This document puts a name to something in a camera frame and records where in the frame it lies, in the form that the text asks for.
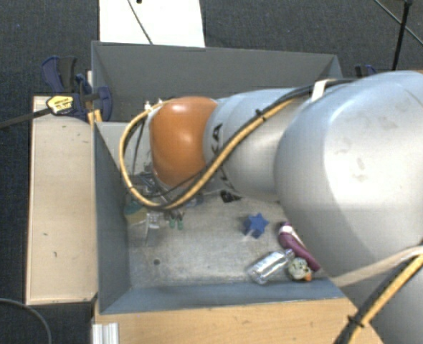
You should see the pale wood board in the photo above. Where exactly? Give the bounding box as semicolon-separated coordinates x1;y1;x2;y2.
24;95;100;306

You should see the white spotted toy animal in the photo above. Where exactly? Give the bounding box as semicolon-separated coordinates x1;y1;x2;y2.
287;257;313;283

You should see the black cylinder on white bracket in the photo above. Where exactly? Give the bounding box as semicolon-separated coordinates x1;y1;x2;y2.
206;188;242;204

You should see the blue star block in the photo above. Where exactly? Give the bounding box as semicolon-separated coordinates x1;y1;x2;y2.
242;212;270;239

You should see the grey metal bin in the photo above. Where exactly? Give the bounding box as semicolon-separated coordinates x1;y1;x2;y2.
90;40;346;316

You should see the clear plastic bottle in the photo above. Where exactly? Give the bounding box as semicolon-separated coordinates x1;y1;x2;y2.
246;248;295;285

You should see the purple and white toy eggplant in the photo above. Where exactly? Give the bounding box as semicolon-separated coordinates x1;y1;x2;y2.
277;221;322;273

